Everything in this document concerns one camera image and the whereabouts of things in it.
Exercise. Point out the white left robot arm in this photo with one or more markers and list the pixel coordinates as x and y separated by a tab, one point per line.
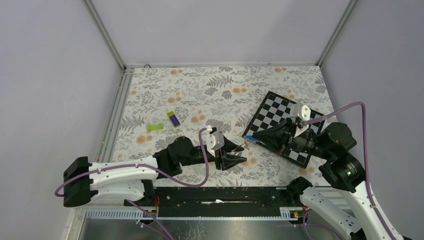
87	182

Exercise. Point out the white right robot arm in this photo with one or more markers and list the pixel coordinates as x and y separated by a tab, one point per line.
341	170

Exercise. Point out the blue key tag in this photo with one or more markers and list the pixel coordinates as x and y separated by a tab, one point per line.
251	139

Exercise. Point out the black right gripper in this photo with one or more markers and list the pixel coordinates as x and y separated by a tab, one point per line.
280	131

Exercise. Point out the purple yellow marker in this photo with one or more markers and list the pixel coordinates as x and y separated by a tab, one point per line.
173	118

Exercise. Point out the green marker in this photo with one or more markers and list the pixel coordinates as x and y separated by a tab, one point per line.
155	127

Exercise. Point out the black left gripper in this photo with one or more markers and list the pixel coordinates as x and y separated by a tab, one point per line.
228	161

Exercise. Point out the black front rail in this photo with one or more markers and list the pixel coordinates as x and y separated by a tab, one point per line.
178	196

